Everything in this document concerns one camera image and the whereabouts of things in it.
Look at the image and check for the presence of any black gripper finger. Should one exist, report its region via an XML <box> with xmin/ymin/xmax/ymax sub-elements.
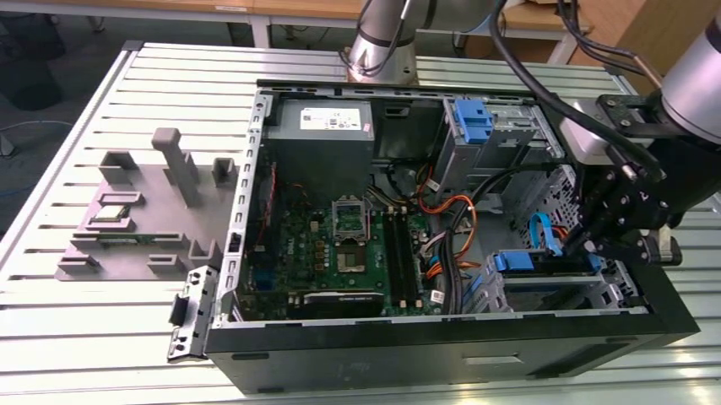
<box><xmin>585</xmin><ymin>225</ymin><xmax>651</xmax><ymax>265</ymax></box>
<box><xmin>563</xmin><ymin>168</ymin><xmax>627</xmax><ymax>259</ymax></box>

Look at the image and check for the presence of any hard disk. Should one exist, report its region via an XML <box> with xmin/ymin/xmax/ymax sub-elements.
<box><xmin>493</xmin><ymin>249</ymin><xmax>608</xmax><ymax>279</ymax></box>

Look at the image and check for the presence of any blue data wire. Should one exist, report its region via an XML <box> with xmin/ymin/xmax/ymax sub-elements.
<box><xmin>529</xmin><ymin>213</ymin><xmax>567</xmax><ymax>259</ymax></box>

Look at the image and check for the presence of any metal disk bay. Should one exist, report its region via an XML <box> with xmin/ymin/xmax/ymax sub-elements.
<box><xmin>484</xmin><ymin>248</ymin><xmax>628</xmax><ymax>314</ymax></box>

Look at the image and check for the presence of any metal optical drive cage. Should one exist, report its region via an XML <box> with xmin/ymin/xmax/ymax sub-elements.
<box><xmin>437</xmin><ymin>99</ymin><xmax>567</xmax><ymax>196</ymax></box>

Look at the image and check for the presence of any blue plastic drive latch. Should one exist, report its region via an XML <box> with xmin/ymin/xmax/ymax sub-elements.
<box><xmin>452</xmin><ymin>98</ymin><xmax>496</xmax><ymax>145</ymax></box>

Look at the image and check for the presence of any black RAM slot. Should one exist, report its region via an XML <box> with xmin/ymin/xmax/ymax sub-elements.
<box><xmin>399</xmin><ymin>206</ymin><xmax>429</xmax><ymax>309</ymax></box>
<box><xmin>382</xmin><ymin>207</ymin><xmax>412</xmax><ymax>310</ymax></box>

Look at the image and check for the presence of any wooden cabinet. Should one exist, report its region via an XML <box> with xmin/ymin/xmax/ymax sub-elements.
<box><xmin>573</xmin><ymin>0</ymin><xmax>721</xmax><ymax>88</ymax></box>

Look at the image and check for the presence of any metal socket cover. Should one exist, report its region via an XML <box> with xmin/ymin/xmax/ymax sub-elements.
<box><xmin>330</xmin><ymin>195</ymin><xmax>372</xmax><ymax>246</ymax></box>

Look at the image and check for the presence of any CPU socket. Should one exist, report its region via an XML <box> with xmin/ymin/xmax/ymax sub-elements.
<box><xmin>336</xmin><ymin>247</ymin><xmax>374</xmax><ymax>276</ymax></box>

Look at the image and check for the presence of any black open PC case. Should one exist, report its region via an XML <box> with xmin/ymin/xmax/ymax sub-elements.
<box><xmin>202</xmin><ymin>78</ymin><xmax>703</xmax><ymax>396</ymax></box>

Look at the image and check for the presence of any grey power supply unit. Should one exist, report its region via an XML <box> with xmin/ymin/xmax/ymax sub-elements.
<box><xmin>264</xmin><ymin>99</ymin><xmax>377</xmax><ymax>203</ymax></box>

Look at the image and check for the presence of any black graphics card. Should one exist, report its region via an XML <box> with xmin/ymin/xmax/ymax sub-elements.
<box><xmin>286</xmin><ymin>289</ymin><xmax>388</xmax><ymax>320</ymax></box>

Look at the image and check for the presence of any green motherboard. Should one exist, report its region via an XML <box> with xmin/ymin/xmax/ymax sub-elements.
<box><xmin>241</xmin><ymin>197</ymin><xmax>448</xmax><ymax>318</ymax></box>

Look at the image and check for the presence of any metal expansion slot latch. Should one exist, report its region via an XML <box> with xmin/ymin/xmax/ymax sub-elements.
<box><xmin>166</xmin><ymin>265</ymin><xmax>220</xmax><ymax>365</ymax></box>

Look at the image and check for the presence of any grey parts rack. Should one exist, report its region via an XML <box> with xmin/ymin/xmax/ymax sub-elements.
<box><xmin>54</xmin><ymin>127</ymin><xmax>242</xmax><ymax>283</ymax></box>

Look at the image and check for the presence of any green RAM stick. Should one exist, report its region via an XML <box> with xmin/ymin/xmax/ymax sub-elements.
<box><xmin>94</xmin><ymin>235</ymin><xmax>158</xmax><ymax>247</ymax></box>

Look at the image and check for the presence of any silver CPU chip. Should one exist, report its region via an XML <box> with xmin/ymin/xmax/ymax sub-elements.
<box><xmin>91</xmin><ymin>206</ymin><xmax>131</xmax><ymax>224</ymax></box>

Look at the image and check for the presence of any black office chair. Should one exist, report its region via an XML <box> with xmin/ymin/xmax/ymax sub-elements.
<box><xmin>0</xmin><ymin>12</ymin><xmax>67</xmax><ymax>111</ymax></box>

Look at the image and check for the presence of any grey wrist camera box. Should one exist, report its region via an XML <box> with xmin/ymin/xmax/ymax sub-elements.
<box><xmin>557</xmin><ymin>100</ymin><xmax>623</xmax><ymax>164</ymax></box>

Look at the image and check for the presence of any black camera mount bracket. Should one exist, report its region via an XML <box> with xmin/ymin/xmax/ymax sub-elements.
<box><xmin>595</xmin><ymin>94</ymin><xmax>668</xmax><ymax>137</ymax></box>

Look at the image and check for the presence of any orange wire bundle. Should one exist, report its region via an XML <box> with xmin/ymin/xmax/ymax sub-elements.
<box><xmin>419</xmin><ymin>196</ymin><xmax>481</xmax><ymax>266</ymax></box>

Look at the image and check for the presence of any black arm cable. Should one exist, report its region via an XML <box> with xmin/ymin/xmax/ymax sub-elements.
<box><xmin>488</xmin><ymin>0</ymin><xmax>668</xmax><ymax>181</ymax></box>

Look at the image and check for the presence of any thick black cable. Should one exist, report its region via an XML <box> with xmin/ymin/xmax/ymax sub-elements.
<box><xmin>437</xmin><ymin>162</ymin><xmax>560</xmax><ymax>316</ymax></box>

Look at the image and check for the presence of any wooden desk white frame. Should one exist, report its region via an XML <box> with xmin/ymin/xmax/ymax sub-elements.
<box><xmin>269</xmin><ymin>0</ymin><xmax>596</xmax><ymax>65</ymax></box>
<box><xmin>0</xmin><ymin>0</ymin><xmax>272</xmax><ymax>48</ymax></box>

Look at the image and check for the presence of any thin red wire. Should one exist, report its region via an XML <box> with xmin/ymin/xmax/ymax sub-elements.
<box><xmin>257</xmin><ymin>162</ymin><xmax>278</xmax><ymax>254</ymax></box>

